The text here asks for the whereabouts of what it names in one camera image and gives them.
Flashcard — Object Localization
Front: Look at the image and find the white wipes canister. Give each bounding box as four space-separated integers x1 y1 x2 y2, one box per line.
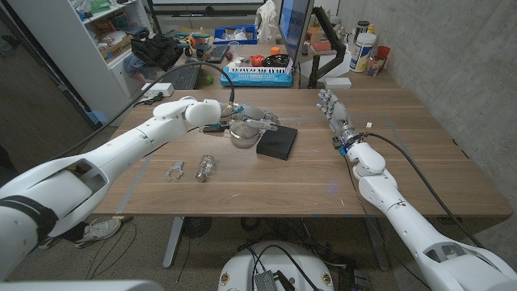
349 32 377 74

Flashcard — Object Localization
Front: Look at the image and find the white power strip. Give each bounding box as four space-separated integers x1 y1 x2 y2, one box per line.
141 82 175 99

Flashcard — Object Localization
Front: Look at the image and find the black board frame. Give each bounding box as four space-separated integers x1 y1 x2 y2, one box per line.
145 0 267 36

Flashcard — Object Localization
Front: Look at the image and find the silver metal clip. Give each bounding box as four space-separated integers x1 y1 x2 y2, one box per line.
165 160 186 182

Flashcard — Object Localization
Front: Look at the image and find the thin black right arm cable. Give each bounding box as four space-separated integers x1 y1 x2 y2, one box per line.
341 153 435 291

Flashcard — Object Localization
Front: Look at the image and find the blue cloth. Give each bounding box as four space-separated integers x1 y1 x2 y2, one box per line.
122 53 149 78

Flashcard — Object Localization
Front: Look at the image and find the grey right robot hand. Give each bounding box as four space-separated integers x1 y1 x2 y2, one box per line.
316 89 360 146

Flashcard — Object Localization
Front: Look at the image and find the white box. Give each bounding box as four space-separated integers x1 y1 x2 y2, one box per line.
324 76 352 90

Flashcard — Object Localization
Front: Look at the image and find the black plug cable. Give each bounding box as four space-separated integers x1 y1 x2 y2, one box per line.
132 92 165 107

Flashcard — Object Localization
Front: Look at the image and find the black round fan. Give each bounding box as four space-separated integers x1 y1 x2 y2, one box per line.
182 217 213 239

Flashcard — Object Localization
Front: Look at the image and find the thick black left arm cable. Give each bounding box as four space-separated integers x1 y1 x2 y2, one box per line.
50 61 236 162

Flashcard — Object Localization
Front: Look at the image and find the black laptop keyboard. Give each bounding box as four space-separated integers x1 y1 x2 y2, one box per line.
161 65 202 91

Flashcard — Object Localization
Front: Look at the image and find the white plastic bag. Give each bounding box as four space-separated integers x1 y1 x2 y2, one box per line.
254 0 282 44

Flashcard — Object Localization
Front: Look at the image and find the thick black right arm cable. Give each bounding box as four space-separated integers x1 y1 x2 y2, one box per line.
362 132 485 249

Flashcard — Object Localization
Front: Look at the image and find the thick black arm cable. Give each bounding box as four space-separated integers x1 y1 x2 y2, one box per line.
50 61 236 162
362 132 485 249

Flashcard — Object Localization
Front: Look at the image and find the cardboard box on shelf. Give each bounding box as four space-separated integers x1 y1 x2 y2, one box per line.
99 34 134 61

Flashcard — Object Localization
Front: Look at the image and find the bottle with black lid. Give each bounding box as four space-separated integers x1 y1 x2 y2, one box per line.
354 20 371 41

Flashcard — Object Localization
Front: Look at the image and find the black bag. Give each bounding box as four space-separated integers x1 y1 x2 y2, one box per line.
131 35 185 72

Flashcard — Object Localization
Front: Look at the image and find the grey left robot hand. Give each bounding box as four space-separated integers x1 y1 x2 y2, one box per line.
220 103 281 133

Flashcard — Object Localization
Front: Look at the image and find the black photo album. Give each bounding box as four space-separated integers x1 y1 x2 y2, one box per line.
255 124 299 162

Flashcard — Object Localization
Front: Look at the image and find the black computer keyboard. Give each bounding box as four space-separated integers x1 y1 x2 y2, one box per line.
204 43 230 65

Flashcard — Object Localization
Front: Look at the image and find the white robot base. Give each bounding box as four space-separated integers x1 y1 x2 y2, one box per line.
217 241 335 291

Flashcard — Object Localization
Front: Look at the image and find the grey sneaker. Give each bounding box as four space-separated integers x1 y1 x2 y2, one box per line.
74 217 123 248

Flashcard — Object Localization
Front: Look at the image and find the grey table leg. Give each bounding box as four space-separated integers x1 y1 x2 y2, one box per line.
363 217 392 272
162 217 185 269

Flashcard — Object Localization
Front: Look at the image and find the small cardboard box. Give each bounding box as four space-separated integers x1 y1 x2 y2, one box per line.
306 26 324 44

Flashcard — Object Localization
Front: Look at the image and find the computer monitor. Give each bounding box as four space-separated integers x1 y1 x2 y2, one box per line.
278 0 315 65

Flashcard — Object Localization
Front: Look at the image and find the clear glass jar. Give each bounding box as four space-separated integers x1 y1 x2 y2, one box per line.
195 154 216 183

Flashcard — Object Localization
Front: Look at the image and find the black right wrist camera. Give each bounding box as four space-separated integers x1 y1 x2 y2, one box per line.
332 135 349 157

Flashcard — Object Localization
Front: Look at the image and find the blue toy piano keyboard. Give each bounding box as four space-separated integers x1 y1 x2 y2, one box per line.
220 65 294 88

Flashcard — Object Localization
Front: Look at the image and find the white shelf unit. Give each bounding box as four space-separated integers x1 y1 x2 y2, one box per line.
7 0 157 126

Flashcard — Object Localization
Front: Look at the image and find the metal mesh strainer black handle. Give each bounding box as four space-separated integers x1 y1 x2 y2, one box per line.
200 120 263 150

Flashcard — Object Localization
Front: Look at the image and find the black bowl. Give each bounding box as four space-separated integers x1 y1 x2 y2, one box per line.
263 53 291 68

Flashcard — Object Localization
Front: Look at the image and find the blue plastic bin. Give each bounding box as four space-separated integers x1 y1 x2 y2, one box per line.
212 24 259 45

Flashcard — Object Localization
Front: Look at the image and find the colourful toy vehicle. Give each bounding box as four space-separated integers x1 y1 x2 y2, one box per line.
177 27 212 59

